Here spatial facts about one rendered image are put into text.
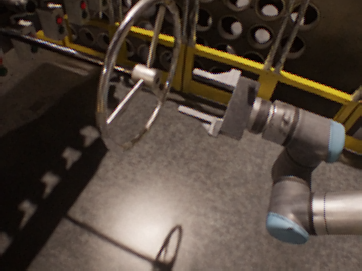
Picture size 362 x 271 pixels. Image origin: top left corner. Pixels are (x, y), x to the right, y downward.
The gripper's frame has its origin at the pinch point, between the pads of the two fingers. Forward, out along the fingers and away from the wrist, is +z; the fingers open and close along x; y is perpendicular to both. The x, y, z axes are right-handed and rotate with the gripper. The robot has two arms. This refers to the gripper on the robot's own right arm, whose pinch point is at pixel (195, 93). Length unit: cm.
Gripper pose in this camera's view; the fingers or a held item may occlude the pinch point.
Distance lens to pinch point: 58.4
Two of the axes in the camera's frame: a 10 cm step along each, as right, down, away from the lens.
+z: -9.2, -3.4, 2.0
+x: -3.7, 9.2, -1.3
